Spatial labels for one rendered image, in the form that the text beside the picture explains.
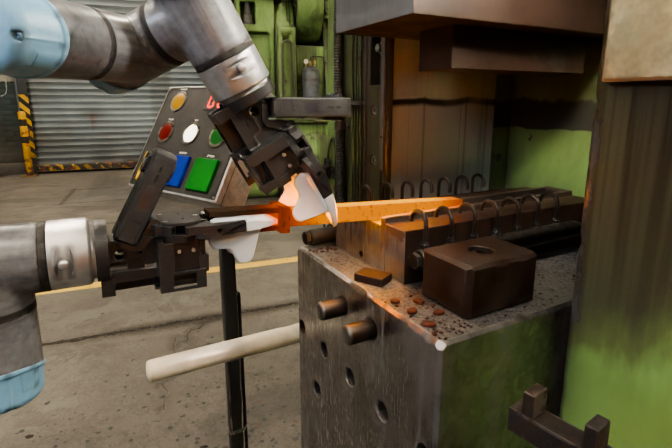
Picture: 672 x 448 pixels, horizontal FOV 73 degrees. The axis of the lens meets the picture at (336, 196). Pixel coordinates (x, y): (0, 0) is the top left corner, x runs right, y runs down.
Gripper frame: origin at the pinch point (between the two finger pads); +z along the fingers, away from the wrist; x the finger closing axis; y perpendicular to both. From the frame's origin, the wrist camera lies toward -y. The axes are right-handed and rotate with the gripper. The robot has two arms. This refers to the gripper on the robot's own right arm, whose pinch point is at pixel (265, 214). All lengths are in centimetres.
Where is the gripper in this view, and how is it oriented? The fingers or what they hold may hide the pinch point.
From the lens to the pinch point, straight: 60.5
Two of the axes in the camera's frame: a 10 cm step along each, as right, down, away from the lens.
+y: -0.2, 9.8, 1.9
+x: 4.8, 1.7, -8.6
